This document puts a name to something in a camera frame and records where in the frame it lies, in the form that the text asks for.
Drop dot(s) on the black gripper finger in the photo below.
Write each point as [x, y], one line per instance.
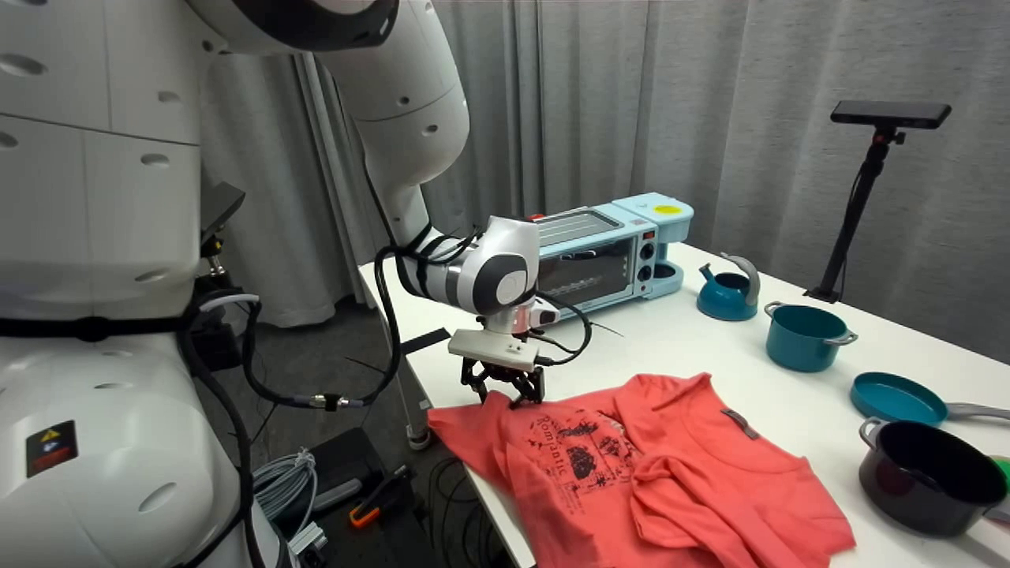
[477, 384]
[530, 385]

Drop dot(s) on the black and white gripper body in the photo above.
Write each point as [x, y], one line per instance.
[494, 348]

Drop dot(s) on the red printed t-shirt cloth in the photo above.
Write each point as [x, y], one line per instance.
[673, 485]

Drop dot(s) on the black tape strip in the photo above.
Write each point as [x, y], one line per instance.
[425, 337]

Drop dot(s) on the light blue toaster oven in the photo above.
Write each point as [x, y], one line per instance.
[601, 254]

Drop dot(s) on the black floor box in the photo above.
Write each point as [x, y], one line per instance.
[349, 461]

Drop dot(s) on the teal toy kettle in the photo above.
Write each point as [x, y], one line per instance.
[726, 299]

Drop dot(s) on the teal toy pot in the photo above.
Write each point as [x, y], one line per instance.
[805, 337]

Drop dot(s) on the teal toy frying pan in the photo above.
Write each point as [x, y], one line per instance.
[895, 399]

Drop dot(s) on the black tripod stand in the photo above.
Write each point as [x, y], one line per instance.
[857, 210]

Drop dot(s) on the black toy pot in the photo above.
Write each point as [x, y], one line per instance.
[927, 477]

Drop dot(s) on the green toy item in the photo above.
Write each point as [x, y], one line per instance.
[999, 471]

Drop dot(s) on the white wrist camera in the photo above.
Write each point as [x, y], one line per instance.
[539, 314]

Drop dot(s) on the black clamp bracket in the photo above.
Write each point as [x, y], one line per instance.
[218, 210]

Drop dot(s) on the black camera on tripod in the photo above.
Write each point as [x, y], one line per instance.
[887, 113]

